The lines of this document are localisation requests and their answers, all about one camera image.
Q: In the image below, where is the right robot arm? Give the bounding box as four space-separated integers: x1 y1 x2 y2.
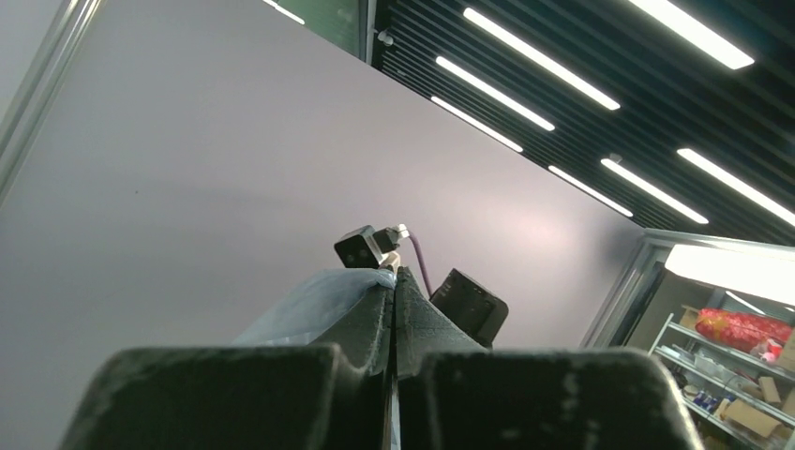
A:
430 269 509 349

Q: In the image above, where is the left aluminium frame post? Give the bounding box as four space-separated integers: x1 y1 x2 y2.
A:
1 0 103 203

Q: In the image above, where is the translucent blue trash bag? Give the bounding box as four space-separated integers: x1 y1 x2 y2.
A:
232 268 397 347

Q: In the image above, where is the ceiling light strip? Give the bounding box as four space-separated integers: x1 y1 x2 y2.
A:
435 56 556 131
430 96 523 153
676 148 794 226
548 165 634 218
463 7 621 111
629 0 755 70
600 158 710 225

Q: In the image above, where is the metal storage shelf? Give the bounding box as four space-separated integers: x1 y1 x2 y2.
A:
649 314 794 449

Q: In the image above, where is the red snack bag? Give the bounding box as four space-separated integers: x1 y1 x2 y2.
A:
695 308 793 353

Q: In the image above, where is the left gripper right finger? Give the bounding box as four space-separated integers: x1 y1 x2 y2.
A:
395 268 702 449

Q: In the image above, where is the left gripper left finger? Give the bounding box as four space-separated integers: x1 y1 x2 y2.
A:
60 273 396 449

